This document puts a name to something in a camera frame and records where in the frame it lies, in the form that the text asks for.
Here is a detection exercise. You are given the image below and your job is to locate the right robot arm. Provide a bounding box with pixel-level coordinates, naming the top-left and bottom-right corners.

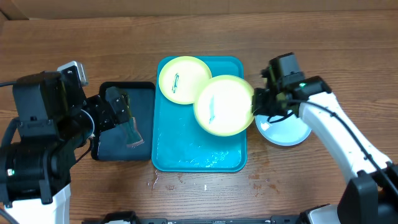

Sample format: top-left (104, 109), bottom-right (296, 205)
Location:
top-left (252, 52), bottom-right (397, 224)

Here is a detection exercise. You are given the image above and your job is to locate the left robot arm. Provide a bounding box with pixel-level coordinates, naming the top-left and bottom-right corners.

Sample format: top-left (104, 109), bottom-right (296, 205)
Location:
top-left (1, 69), bottom-right (133, 223)

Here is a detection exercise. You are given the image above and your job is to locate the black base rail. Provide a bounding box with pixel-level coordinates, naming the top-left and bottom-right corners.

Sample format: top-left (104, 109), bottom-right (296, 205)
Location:
top-left (81, 211), bottom-right (308, 224)

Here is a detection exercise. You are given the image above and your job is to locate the teal plastic serving tray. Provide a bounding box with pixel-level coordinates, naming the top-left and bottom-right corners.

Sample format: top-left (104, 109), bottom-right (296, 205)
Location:
top-left (151, 55), bottom-right (248, 174)

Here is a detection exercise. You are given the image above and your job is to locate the yellow-green plate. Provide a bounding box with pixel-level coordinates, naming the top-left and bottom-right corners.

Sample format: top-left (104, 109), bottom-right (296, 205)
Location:
top-left (158, 56), bottom-right (212, 105)
top-left (193, 75), bottom-right (254, 137)

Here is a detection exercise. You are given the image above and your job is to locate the light blue plate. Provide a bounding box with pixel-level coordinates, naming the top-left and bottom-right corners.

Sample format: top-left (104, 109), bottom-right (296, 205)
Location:
top-left (254, 110), bottom-right (312, 146)

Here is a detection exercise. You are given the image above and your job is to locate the black water tray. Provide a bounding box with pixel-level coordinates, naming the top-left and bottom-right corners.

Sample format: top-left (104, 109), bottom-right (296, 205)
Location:
top-left (91, 82), bottom-right (155, 161)

